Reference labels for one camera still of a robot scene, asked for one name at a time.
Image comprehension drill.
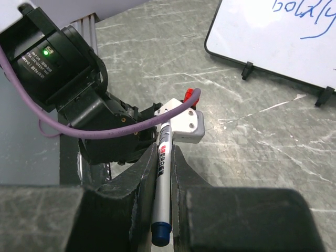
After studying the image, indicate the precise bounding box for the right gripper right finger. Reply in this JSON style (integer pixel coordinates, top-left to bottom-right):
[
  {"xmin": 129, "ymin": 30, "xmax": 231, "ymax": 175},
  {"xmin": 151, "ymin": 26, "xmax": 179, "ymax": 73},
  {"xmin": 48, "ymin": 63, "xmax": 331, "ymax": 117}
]
[{"xmin": 171, "ymin": 145, "xmax": 325, "ymax": 251}]

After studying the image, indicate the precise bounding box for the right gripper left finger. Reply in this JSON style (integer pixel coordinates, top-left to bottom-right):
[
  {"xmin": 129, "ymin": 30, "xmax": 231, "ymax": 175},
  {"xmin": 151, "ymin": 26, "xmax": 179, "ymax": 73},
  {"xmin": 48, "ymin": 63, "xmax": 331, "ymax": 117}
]
[{"xmin": 1, "ymin": 144, "xmax": 158, "ymax": 251}]

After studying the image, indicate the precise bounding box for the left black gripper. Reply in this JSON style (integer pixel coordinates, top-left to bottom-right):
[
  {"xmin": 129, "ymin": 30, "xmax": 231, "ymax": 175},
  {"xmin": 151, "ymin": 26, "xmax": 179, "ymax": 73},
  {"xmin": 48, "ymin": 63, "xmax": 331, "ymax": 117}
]
[{"xmin": 78, "ymin": 102, "xmax": 160, "ymax": 165}]

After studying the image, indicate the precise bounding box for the white marker pen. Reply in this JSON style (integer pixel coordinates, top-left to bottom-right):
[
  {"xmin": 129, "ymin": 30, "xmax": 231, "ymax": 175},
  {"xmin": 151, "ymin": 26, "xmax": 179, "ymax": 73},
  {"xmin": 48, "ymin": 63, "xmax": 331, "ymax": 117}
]
[{"xmin": 151, "ymin": 122, "xmax": 172, "ymax": 247}]

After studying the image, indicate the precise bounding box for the white whiteboard black frame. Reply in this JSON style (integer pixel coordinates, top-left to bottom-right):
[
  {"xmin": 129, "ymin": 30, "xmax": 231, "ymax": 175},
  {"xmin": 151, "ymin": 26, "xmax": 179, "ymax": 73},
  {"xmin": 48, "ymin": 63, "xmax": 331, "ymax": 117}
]
[{"xmin": 205, "ymin": 1, "xmax": 335, "ymax": 88}]

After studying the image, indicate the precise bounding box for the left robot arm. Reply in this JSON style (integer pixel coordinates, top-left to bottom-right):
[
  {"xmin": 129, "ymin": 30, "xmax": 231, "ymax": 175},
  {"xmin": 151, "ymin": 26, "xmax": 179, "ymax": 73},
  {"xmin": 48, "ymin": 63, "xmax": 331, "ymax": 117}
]
[{"xmin": 1, "ymin": 1, "xmax": 160, "ymax": 131}]

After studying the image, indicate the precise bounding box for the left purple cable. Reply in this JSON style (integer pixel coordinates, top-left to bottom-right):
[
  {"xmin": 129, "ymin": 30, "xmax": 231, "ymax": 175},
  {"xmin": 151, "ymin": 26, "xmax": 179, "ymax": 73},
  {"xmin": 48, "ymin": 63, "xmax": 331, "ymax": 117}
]
[{"xmin": 0, "ymin": 47, "xmax": 202, "ymax": 139}]

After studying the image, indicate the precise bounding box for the aluminium frame rail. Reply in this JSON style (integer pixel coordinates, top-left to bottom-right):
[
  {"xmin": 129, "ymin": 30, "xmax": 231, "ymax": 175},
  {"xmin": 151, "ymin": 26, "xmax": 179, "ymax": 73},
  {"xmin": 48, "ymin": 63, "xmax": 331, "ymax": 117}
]
[{"xmin": 67, "ymin": 13, "xmax": 98, "ymax": 55}]

